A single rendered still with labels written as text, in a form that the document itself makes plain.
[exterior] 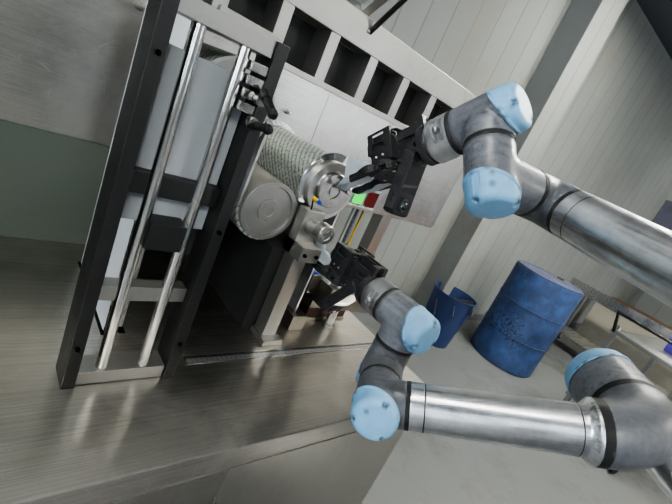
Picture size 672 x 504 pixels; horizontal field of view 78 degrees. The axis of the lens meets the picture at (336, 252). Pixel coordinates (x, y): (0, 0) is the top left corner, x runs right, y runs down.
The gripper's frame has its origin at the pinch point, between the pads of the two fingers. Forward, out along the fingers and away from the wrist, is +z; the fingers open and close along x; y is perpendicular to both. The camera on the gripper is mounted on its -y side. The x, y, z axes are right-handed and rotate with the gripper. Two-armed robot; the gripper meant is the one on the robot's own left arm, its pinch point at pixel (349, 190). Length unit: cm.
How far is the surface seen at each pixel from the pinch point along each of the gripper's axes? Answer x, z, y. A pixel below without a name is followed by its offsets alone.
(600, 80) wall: -363, 10, 189
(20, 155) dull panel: 49, 41, 10
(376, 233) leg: -77, 57, 15
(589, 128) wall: -391, 31, 160
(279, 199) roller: 11.8, 7.9, -1.8
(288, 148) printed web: 6.6, 10.9, 11.8
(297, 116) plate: -7.0, 23.3, 30.2
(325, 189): 3.8, 3.2, 0.5
